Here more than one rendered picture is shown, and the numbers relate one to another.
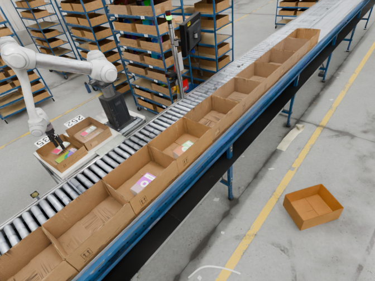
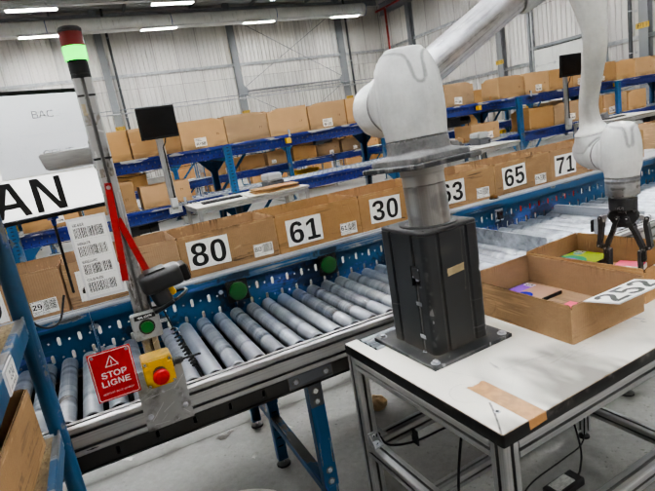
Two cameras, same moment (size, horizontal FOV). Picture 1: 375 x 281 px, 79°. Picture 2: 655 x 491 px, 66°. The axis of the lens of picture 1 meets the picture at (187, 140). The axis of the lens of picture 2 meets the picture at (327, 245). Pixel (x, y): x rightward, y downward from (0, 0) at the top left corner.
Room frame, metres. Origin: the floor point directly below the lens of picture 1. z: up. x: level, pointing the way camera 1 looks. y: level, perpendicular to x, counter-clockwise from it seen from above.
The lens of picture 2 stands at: (3.37, 0.83, 1.35)
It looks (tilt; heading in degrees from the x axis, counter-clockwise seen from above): 13 degrees down; 199
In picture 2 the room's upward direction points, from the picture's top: 10 degrees counter-clockwise
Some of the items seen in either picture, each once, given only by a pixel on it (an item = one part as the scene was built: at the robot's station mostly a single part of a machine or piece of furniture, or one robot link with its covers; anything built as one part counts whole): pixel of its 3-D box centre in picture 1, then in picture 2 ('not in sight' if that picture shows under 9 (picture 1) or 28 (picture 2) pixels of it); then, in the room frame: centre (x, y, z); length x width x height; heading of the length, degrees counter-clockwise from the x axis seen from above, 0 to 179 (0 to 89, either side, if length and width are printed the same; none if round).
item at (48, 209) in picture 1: (55, 218); (541, 238); (1.01, 1.04, 0.72); 0.52 x 0.05 x 0.05; 43
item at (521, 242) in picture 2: (81, 194); (503, 241); (1.16, 0.87, 0.76); 0.46 x 0.01 x 0.09; 43
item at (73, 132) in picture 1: (89, 132); (547, 292); (1.91, 0.96, 0.80); 0.38 x 0.28 x 0.10; 43
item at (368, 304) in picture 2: (153, 143); (354, 298); (1.67, 0.32, 0.72); 0.52 x 0.05 x 0.05; 43
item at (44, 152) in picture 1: (61, 151); (606, 263); (1.68, 1.16, 0.80); 0.38 x 0.28 x 0.10; 47
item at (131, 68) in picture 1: (143, 66); not in sight; (3.44, 0.46, 0.79); 0.40 x 0.30 x 0.10; 44
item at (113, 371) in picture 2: (183, 86); (127, 368); (2.43, -0.06, 0.85); 0.16 x 0.01 x 0.13; 133
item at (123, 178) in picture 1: (142, 177); (379, 204); (1.04, 0.34, 0.96); 0.39 x 0.29 x 0.17; 133
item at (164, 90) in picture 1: (168, 84); not in sight; (3.09, 0.14, 0.59); 0.40 x 0.30 x 0.10; 41
